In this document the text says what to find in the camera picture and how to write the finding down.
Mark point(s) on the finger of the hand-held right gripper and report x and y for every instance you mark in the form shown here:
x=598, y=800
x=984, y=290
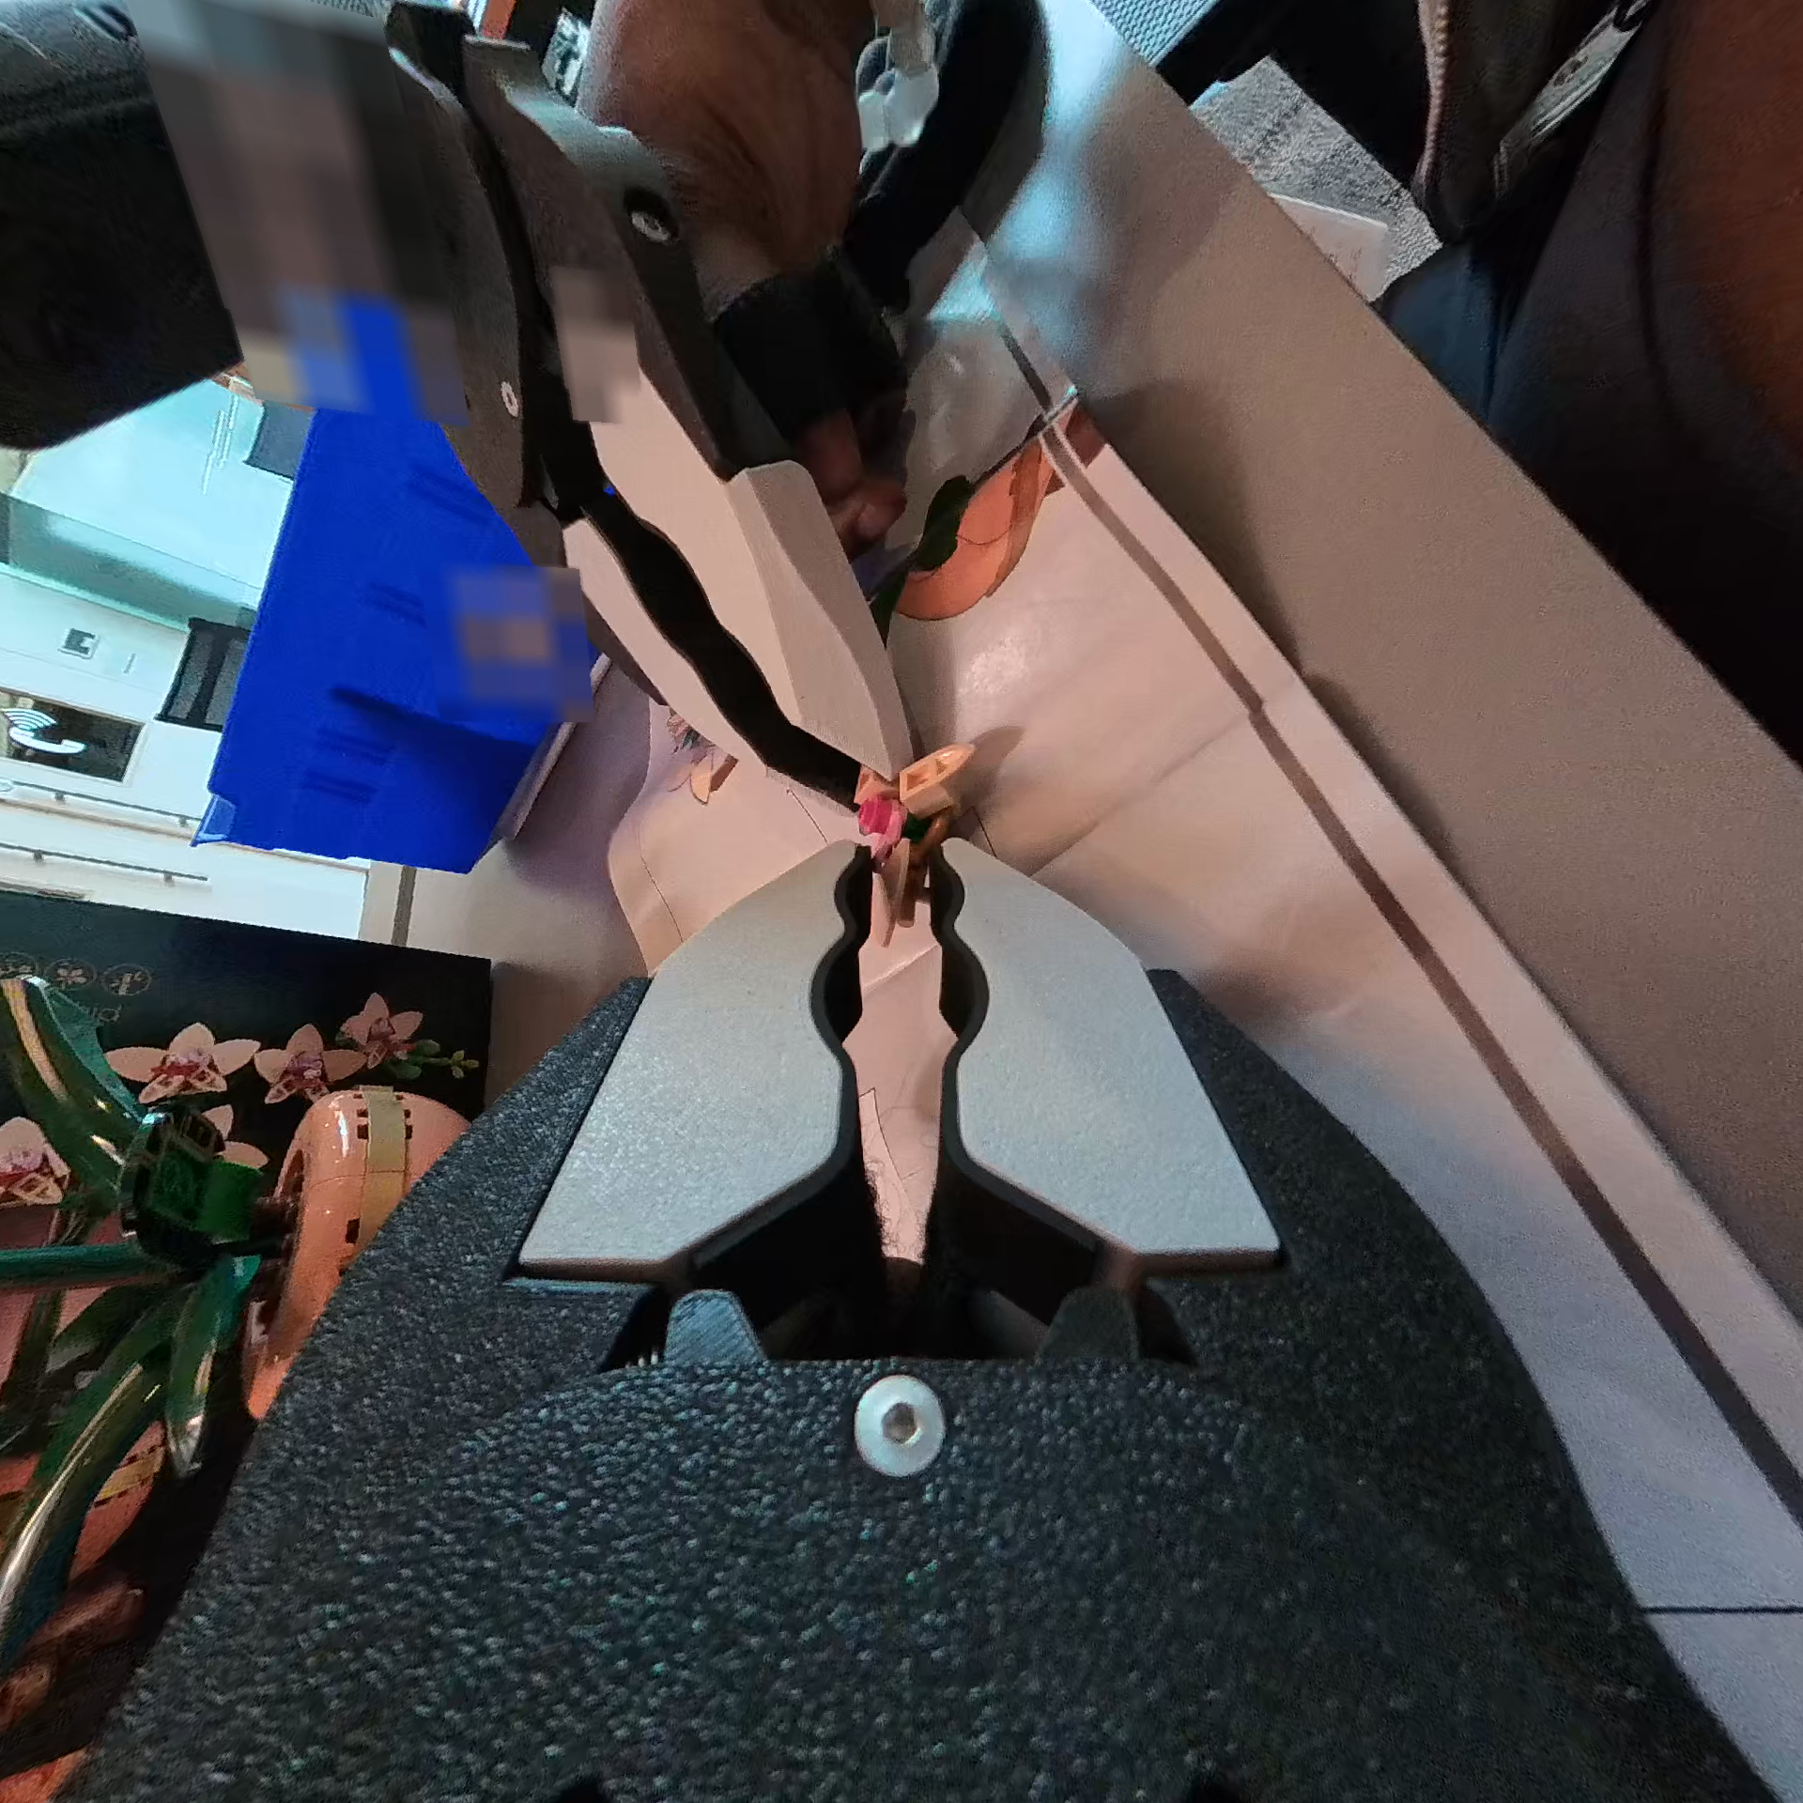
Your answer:
x=627, y=607
x=817, y=607

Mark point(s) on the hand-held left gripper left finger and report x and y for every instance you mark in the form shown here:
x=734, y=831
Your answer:
x=691, y=1099

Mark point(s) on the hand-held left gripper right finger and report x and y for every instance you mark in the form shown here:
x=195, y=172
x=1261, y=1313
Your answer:
x=1099, y=1099

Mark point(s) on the pink brick flower piece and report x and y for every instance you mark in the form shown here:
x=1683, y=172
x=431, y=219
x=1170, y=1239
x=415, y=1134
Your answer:
x=879, y=821

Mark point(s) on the tan brick petal piece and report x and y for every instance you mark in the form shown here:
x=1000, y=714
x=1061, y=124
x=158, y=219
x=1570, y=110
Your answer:
x=905, y=895

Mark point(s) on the person's right hand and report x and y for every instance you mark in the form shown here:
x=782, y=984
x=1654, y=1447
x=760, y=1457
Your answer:
x=748, y=128

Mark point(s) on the blue plastic storage bin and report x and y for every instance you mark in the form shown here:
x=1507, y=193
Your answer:
x=354, y=635

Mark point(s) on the black box with orchid print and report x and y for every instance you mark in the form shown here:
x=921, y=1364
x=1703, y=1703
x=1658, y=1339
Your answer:
x=283, y=972

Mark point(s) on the green brick plant stems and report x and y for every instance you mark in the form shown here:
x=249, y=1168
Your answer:
x=170, y=1184

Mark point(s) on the black wall panel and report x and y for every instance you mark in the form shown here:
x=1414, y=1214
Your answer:
x=209, y=675

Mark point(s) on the dark wall sign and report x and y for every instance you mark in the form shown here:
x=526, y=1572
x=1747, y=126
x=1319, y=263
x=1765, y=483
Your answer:
x=71, y=736

